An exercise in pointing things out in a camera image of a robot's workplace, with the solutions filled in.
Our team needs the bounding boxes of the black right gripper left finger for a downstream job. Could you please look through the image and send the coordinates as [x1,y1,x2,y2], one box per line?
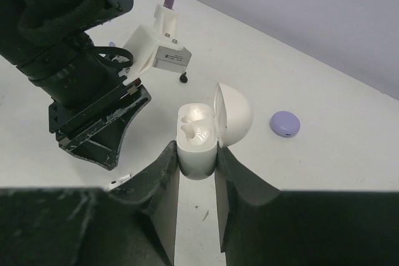
[1,141,180,265]

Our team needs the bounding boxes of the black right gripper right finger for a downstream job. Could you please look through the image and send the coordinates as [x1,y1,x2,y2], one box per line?
[214,148,398,265]

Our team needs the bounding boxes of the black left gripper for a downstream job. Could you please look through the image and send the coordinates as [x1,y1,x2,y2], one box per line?
[49,78,151,171]

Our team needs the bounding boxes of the white earbud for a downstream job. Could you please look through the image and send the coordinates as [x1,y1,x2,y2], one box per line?
[107,174,132,191]

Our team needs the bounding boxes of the white earbud charging case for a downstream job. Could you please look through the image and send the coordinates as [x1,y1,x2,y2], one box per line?
[176,83,253,180]

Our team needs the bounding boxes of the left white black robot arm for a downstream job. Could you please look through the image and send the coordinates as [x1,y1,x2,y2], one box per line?
[1,0,151,170]

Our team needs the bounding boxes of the purple earbud charging case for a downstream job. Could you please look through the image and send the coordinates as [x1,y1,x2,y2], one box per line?
[269,111,300,138]

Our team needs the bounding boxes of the black earbud far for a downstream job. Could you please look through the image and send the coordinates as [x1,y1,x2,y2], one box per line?
[179,72,188,84]

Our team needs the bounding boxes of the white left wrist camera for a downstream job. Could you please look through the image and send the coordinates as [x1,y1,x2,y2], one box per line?
[119,4,191,86]

